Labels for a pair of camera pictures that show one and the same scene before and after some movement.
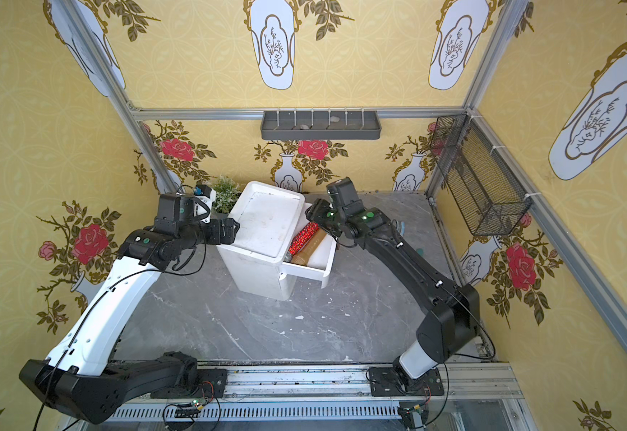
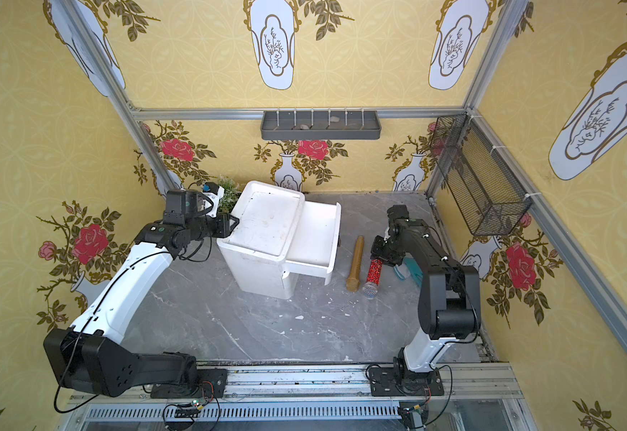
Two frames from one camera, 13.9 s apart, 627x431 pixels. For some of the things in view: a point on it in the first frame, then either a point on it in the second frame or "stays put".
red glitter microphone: (308, 232) → (370, 288)
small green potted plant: (226, 194) stays put
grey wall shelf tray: (321, 125) stays put
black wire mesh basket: (485, 192) stays put
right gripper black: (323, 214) → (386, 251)
